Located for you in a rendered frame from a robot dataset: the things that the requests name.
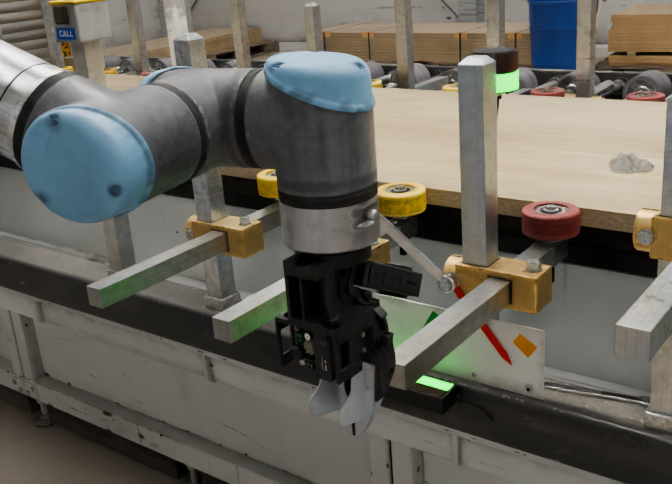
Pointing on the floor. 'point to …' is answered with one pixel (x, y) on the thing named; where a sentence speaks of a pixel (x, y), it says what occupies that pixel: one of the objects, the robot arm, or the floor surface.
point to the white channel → (174, 12)
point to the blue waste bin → (554, 31)
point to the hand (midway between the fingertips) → (359, 420)
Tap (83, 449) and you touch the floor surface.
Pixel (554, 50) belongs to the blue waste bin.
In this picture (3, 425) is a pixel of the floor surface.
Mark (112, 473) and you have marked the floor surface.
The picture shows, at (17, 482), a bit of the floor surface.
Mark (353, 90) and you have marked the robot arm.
